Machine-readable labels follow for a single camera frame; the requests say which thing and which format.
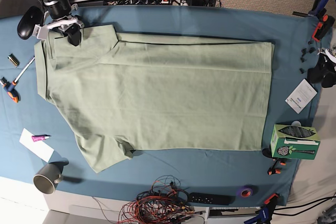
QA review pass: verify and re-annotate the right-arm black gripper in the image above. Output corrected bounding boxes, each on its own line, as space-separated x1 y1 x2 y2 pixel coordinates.
63 24 81 46

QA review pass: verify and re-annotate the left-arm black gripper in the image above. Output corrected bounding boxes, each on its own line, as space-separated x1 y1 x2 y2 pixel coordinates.
307 56 335 88

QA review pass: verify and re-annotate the green T-shirt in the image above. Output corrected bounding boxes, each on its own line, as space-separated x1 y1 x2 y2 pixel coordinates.
34 25 274 173

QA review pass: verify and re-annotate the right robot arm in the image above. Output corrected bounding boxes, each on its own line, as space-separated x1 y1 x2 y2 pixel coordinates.
17 0 84 46

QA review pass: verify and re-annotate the white printed card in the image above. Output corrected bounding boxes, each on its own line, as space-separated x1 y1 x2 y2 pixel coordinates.
285 79 317 114

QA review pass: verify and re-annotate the orange black table clamp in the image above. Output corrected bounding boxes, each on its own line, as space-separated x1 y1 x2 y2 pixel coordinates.
312 15 335 42

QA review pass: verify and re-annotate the black computer mouse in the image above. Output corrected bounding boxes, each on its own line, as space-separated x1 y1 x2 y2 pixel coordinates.
17 6 44 40

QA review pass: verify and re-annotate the blue black clamp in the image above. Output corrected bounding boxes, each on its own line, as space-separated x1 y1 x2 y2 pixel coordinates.
308 0 329 19

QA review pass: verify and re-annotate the small green battery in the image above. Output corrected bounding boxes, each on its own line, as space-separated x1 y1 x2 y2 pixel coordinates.
8 54 20 67

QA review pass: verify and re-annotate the green cardboard box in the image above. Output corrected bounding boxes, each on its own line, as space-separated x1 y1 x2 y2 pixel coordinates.
270 124 320 160

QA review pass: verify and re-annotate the pink glue tube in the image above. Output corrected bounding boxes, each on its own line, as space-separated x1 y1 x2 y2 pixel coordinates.
31 135 50 142

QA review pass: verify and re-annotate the small orange spring clamp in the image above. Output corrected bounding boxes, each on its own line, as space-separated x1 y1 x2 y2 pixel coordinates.
267 158 287 175

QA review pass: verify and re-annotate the white paper sheet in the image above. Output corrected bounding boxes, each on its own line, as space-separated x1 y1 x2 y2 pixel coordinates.
19 128 54 162

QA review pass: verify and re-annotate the purple tape roll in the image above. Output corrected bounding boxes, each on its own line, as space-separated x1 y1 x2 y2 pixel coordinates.
236 185 254 198

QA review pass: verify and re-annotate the grey ceramic mug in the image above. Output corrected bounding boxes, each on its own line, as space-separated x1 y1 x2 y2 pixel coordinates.
33 163 64 195

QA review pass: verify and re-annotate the blue orange bar clamp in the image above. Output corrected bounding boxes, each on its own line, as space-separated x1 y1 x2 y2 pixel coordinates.
244 193 280 224

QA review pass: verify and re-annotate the black remote control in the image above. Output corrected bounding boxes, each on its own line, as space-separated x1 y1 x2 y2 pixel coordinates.
188 193 234 206

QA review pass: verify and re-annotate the right-arm white wrist camera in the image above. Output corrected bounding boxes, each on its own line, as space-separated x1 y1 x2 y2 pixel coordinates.
32 24 49 40

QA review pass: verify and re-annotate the red black wire bundle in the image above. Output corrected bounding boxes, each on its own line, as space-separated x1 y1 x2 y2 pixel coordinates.
118 174 207 224

